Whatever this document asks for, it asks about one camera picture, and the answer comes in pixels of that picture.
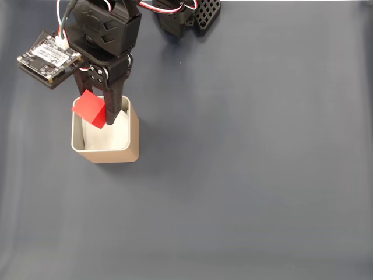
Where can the bare camera circuit board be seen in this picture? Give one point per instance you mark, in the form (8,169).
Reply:
(48,59)

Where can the beige metal box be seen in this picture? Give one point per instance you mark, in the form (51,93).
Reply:
(134,137)

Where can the red cube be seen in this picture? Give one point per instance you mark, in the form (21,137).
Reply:
(88,108)

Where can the white tissue paper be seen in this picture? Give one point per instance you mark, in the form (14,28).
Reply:
(113,137)

